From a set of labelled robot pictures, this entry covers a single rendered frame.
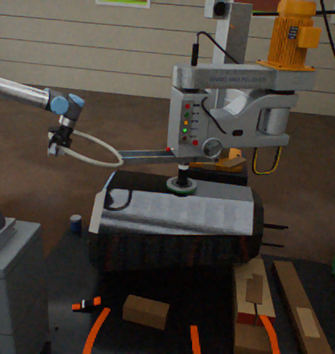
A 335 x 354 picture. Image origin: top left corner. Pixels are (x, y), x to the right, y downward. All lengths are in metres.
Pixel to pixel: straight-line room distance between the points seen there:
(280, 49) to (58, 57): 7.20
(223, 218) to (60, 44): 7.27
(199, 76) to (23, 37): 7.57
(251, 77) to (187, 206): 0.95
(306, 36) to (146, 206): 1.48
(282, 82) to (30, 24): 7.55
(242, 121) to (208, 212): 0.66
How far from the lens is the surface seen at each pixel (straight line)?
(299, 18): 2.57
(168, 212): 2.53
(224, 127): 2.45
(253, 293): 2.76
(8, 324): 2.13
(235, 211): 2.58
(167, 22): 8.51
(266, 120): 2.67
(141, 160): 2.36
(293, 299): 3.01
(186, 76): 2.26
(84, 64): 9.04
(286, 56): 2.57
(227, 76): 2.35
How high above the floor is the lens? 2.01
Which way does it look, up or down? 25 degrees down
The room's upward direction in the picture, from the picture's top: 5 degrees clockwise
